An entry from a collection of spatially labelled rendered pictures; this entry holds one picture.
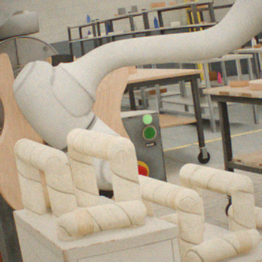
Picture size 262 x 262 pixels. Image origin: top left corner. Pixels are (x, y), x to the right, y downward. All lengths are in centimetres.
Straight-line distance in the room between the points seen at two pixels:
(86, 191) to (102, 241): 21
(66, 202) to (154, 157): 117
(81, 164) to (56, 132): 37
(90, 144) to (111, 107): 87
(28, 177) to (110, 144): 18
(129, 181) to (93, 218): 7
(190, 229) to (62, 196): 17
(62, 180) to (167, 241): 15
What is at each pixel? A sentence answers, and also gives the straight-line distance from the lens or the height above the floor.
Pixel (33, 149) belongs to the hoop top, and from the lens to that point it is 98.
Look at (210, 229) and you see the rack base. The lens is 119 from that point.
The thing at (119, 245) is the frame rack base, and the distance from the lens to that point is 91.
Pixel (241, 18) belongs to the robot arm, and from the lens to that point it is 156.
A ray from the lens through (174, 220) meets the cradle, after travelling 117.
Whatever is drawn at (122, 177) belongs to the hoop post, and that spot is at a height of 117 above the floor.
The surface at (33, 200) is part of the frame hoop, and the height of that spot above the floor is 113.
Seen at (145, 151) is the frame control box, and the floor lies 103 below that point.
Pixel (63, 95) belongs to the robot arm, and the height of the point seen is 124.
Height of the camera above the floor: 133
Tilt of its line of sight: 7 degrees down
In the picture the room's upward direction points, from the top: 8 degrees counter-clockwise
